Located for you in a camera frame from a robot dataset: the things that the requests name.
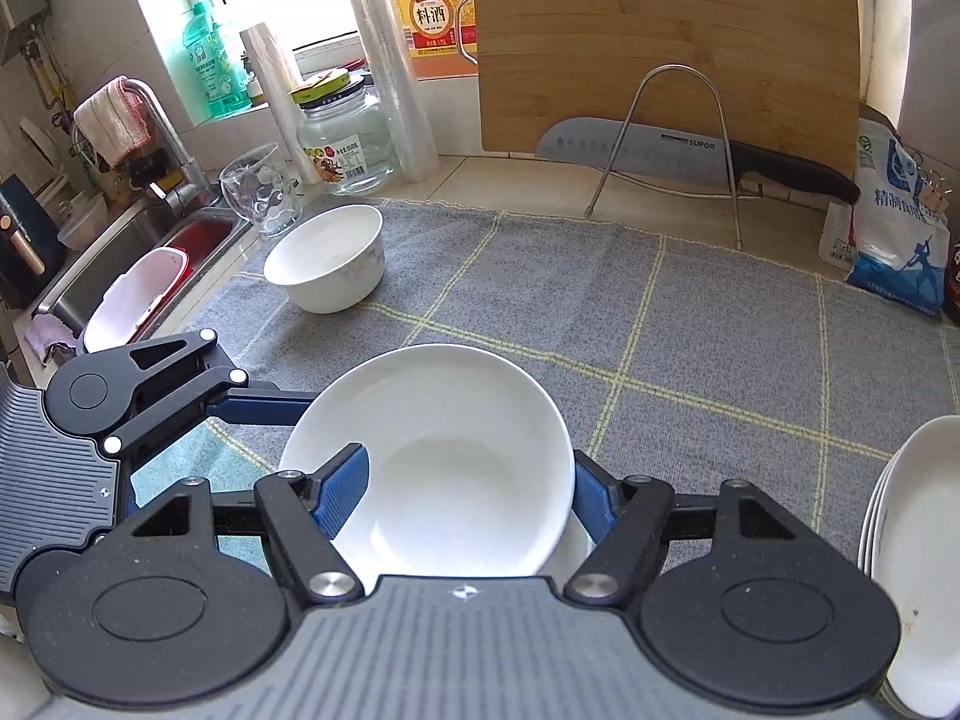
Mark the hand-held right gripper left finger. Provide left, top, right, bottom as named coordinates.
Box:
left=112, top=442, right=374, bottom=602

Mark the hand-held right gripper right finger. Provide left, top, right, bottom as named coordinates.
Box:
left=562, top=448, right=812, bottom=602

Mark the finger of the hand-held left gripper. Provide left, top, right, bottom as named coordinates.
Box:
left=105, top=328, right=320, bottom=458

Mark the white ceramic bowl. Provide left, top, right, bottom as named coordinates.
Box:
left=544, top=510, right=599, bottom=578
left=277, top=345, right=577, bottom=578
left=264, top=204, right=386, bottom=314

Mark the white fruit print plate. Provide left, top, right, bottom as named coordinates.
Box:
left=856, top=484, right=886, bottom=578
left=861, top=454, right=912, bottom=586
left=874, top=415, right=960, bottom=717

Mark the teal cloth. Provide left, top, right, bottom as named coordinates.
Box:
left=131, top=420, right=301, bottom=515

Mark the purple cloth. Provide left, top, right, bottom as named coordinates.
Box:
left=26, top=313, right=77, bottom=362

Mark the white and red basin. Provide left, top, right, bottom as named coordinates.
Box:
left=82, top=247, right=194, bottom=353

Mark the steel sink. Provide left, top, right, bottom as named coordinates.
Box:
left=30, top=202, right=252, bottom=350

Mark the clear glass cup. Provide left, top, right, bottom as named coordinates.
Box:
left=219, top=142, right=302, bottom=239

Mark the grey checked mat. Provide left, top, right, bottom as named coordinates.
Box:
left=180, top=199, right=960, bottom=586

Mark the dark blue air fryer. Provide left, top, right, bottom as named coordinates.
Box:
left=0, top=174, right=66, bottom=308

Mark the clear plastic container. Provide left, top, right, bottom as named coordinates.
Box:
left=58, top=193, right=110, bottom=252

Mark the metal faucet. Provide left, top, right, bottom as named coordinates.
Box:
left=124, top=79, right=212, bottom=217

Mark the glass jar with green lid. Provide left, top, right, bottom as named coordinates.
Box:
left=291, top=69, right=398, bottom=196

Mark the roll of plastic wrap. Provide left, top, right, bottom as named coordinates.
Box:
left=240, top=24, right=320, bottom=185

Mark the pink and white dishcloth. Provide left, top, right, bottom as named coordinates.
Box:
left=73, top=76, right=155, bottom=166

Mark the green dish soap bottle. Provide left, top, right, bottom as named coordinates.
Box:
left=166, top=0, right=252, bottom=121

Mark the small white seasoning bag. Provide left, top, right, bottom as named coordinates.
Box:
left=821, top=202, right=857, bottom=269

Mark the sleeve of clear plastic cups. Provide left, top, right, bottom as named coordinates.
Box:
left=335, top=0, right=441, bottom=182

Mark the blue and white salt bag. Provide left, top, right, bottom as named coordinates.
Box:
left=846, top=118, right=952, bottom=317

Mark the orange cooking wine jug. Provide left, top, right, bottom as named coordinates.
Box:
left=386, top=0, right=481, bottom=80

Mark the bamboo cutting board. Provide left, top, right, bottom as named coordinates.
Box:
left=470, top=0, right=862, bottom=166

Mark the black handled kitchen knife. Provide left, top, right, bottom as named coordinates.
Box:
left=536, top=118, right=862, bottom=205

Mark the metal wire knife rack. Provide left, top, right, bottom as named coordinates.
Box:
left=587, top=66, right=743, bottom=250

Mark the wall utensil rack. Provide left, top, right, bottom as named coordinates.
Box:
left=19, top=15, right=85, bottom=190

